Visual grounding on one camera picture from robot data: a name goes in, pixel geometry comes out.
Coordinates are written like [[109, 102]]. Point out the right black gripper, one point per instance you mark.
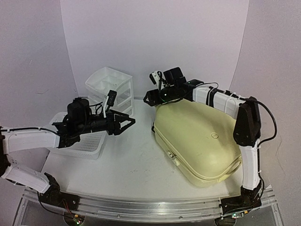
[[149, 94]]

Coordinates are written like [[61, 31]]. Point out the white plastic drawer organizer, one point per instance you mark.
[[102, 81]]

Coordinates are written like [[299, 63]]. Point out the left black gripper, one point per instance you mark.
[[113, 127]]

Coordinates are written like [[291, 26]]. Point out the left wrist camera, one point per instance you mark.
[[109, 101]]

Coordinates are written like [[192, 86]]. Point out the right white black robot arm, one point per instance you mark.
[[172, 87]]

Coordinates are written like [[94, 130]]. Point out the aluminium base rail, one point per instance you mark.
[[155, 211]]

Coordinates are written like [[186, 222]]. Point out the pale yellow hard suitcase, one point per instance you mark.
[[198, 140]]

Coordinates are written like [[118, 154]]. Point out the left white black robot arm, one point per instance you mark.
[[79, 121]]

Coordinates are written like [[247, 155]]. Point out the white perforated plastic basket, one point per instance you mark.
[[89, 146]]

